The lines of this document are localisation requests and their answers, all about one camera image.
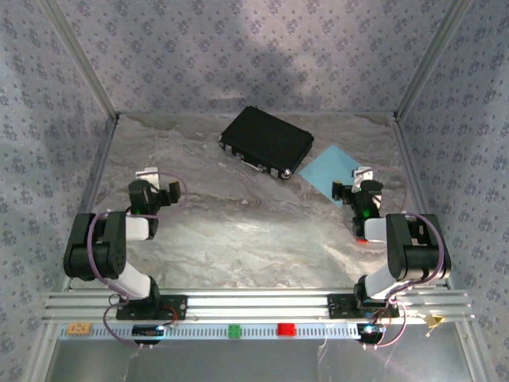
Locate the green toy brick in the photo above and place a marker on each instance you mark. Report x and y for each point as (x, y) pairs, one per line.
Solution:
(234, 331)

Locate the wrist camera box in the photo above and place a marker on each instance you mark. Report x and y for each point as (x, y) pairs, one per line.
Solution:
(364, 173)
(147, 175)

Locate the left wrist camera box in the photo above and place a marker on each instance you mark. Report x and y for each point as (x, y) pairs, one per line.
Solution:
(147, 175)

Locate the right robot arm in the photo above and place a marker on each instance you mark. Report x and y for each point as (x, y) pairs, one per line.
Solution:
(417, 254)

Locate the small red toy brick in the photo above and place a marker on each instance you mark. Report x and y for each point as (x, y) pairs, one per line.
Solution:
(362, 240)

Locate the aluminium frame post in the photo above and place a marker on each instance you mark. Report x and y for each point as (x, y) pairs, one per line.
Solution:
(433, 59)
(79, 63)

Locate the aluminium mounting rail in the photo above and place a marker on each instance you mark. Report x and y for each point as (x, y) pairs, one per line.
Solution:
(258, 306)

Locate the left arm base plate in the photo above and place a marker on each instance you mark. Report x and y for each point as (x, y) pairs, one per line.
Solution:
(175, 308)

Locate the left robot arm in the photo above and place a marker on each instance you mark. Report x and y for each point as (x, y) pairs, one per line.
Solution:
(91, 254)

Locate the orange toy brick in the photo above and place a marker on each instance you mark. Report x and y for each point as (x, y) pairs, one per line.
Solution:
(79, 328)

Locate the black hard case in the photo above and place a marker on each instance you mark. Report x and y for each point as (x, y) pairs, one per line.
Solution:
(266, 139)

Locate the large red toy brick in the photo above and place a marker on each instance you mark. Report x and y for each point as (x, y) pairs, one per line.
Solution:
(286, 329)

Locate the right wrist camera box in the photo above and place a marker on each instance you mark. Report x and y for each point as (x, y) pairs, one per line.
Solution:
(364, 173)

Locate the grey metal panel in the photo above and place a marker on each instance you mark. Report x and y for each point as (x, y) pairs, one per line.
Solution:
(254, 362)

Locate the aluminium table side rail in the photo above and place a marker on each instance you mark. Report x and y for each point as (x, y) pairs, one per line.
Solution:
(406, 159)
(103, 159)

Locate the yellow tape piece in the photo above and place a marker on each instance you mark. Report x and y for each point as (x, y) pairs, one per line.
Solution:
(434, 320)

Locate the light blue paper sheet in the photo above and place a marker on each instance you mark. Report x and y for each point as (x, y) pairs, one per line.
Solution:
(326, 167)

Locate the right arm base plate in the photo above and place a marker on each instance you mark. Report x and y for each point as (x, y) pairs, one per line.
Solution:
(338, 306)

